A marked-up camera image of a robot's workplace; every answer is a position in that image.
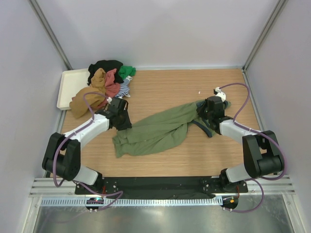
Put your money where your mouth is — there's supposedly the left aluminium frame post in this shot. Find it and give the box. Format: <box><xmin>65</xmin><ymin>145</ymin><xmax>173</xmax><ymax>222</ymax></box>
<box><xmin>28</xmin><ymin>0</ymin><xmax>73</xmax><ymax>70</ymax></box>

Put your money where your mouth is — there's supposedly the right aluminium frame post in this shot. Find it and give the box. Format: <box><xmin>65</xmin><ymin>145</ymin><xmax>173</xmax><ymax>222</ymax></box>
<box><xmin>242</xmin><ymin>0</ymin><xmax>288</xmax><ymax>73</ymax></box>

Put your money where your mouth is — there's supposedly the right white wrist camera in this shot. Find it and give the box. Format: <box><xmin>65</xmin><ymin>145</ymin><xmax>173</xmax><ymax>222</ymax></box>
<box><xmin>213</xmin><ymin>87</ymin><xmax>226</xmax><ymax>102</ymax></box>

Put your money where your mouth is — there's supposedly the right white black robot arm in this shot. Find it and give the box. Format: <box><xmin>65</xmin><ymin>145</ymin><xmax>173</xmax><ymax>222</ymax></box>
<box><xmin>196</xmin><ymin>96</ymin><xmax>285</xmax><ymax>192</ymax></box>

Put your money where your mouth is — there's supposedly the aluminium frame post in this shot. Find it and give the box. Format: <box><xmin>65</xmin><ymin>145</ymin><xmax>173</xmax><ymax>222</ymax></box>
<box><xmin>28</xmin><ymin>0</ymin><xmax>73</xmax><ymax>70</ymax></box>
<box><xmin>242</xmin><ymin>0</ymin><xmax>288</xmax><ymax>73</ymax></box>

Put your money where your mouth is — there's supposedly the bright green tank top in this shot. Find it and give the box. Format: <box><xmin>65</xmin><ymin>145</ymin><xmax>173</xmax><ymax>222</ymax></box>
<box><xmin>118</xmin><ymin>66</ymin><xmax>136</xmax><ymax>80</ymax></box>

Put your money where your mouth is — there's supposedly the white plastic tray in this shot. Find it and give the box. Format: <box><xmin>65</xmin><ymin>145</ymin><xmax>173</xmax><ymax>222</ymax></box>
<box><xmin>57</xmin><ymin>69</ymin><xmax>100</xmax><ymax>110</ymax></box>

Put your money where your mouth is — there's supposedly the blue white striped tank top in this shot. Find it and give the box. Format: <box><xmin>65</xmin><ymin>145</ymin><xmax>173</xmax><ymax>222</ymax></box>
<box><xmin>115</xmin><ymin>76</ymin><xmax>132</xmax><ymax>99</ymax></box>

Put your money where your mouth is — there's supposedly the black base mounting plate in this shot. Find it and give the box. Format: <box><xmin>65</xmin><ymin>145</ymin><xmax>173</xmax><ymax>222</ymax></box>
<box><xmin>90</xmin><ymin>176</ymin><xmax>248</xmax><ymax>200</ymax></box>

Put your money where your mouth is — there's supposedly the dusty pink tank top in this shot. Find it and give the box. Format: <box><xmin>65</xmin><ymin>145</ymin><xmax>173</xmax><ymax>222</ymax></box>
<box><xmin>99</xmin><ymin>69</ymin><xmax>120</xmax><ymax>108</ymax></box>

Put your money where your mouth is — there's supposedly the tan brown tank top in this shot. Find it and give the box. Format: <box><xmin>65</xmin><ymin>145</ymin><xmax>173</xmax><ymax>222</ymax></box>
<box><xmin>69</xmin><ymin>68</ymin><xmax>106</xmax><ymax>119</ymax></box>

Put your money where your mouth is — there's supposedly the aluminium front rail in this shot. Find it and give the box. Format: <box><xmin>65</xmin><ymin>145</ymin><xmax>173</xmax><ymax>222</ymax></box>
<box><xmin>30</xmin><ymin>176</ymin><xmax>294</xmax><ymax>200</ymax></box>

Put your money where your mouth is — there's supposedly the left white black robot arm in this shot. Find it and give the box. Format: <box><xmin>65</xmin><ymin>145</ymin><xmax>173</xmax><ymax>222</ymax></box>
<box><xmin>42</xmin><ymin>98</ymin><xmax>132</xmax><ymax>194</ymax></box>

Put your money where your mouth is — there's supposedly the black tank top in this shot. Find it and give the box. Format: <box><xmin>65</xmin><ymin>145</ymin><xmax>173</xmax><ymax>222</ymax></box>
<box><xmin>87</xmin><ymin>60</ymin><xmax>123</xmax><ymax>85</ymax></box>

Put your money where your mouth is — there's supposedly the olive green printed tank top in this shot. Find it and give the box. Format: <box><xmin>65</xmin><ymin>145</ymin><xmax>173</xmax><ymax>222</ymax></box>
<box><xmin>112</xmin><ymin>100</ymin><xmax>216</xmax><ymax>158</ymax></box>

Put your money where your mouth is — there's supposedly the slotted white cable duct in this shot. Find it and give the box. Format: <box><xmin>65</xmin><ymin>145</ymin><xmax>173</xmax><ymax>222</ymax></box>
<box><xmin>40</xmin><ymin>196</ymin><xmax>223</xmax><ymax>207</ymax></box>

